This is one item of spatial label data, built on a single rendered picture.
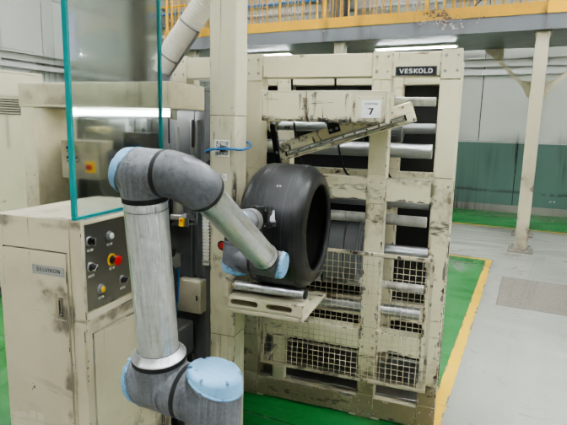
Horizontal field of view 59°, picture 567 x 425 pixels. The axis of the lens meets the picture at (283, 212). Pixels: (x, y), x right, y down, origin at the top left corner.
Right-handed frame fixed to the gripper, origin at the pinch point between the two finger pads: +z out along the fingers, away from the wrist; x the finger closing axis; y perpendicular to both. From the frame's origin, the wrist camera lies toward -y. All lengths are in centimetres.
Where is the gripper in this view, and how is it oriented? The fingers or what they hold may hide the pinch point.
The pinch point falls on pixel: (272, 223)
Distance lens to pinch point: 200.2
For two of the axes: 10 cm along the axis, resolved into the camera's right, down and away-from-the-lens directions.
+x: -9.4, -0.8, 3.4
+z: 3.4, -0.4, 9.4
